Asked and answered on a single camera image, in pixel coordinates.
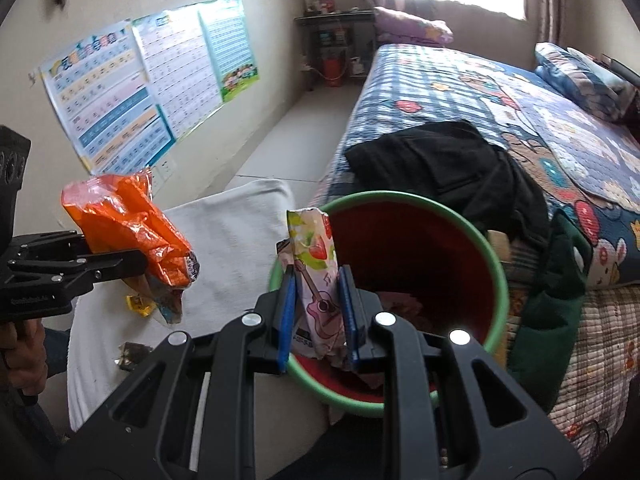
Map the yellow snack wrapper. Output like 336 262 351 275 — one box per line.
125 295 157 318

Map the dark cigarette pack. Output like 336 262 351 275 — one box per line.
115 341 153 372

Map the pink quilted bed sheet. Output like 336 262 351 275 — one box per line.
549 286 640 466

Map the green bordered wall poster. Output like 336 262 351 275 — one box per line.
196 0 259 102

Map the white wall socket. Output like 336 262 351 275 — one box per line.
150 156 176 195

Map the white chart wall poster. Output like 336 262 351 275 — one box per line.
132 6 222 140

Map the red container under shelf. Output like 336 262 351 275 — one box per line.
322 56 344 88

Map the white towel mat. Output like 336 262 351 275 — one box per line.
66 178 331 480

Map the orange plastic snack bag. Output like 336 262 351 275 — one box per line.
61 168 200 325

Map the red bin with green rim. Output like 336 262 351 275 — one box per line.
269 191 508 417

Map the black garment on bed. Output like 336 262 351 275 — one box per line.
345 120 550 249

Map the blue patterned pillow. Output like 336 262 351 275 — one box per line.
535 42 638 122

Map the person's left hand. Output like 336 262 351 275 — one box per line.
1 318 48 396

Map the strawberry guitar snack wrapper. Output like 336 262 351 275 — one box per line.
277 208 345 365

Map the dark shelf unit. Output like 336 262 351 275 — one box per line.
294 8 378 91

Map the blue plaid cartoon quilt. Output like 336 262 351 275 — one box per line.
317 44 639 288

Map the purple pillow by window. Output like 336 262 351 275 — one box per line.
373 6 454 47

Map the window curtain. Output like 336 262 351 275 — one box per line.
522 0 572 47

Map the pinyin wall poster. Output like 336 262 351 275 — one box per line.
40 21 175 176

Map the dark green garment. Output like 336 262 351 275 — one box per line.
506 210 592 413

